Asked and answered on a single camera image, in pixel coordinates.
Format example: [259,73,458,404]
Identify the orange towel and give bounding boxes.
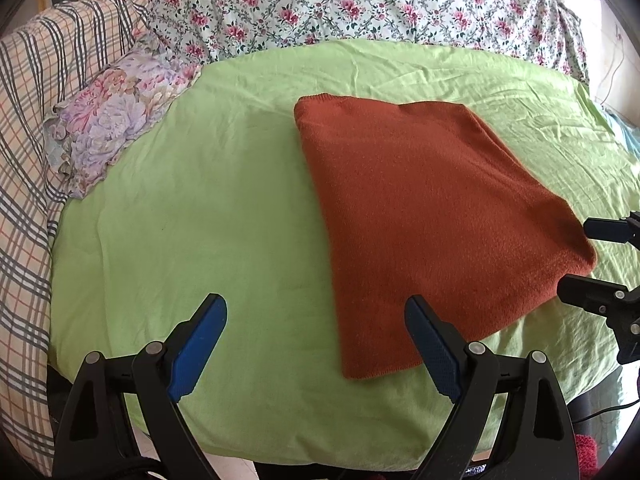
[293,92,599,381]

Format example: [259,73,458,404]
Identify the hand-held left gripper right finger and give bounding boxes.
[404,294,583,480]

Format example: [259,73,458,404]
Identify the red fuzzy cloth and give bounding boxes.
[572,432,602,470]

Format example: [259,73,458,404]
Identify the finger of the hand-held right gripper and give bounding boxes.
[556,274,640,317]
[582,212,640,249]

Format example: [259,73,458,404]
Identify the light blue cloth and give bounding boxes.
[597,105,640,157]

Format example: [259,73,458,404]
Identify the pink floral quilt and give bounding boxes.
[145,0,592,86]

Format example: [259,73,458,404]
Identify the white cable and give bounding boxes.
[597,30,627,107]

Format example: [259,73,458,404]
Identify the light green bed sheet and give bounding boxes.
[47,40,640,463]

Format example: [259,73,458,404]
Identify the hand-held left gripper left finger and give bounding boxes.
[50,292,228,480]

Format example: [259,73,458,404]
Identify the plaid quilt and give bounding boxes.
[0,0,162,476]

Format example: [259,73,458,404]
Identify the purple floral pillow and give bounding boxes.
[42,40,203,201]

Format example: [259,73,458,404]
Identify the black cable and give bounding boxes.
[580,396,640,425]

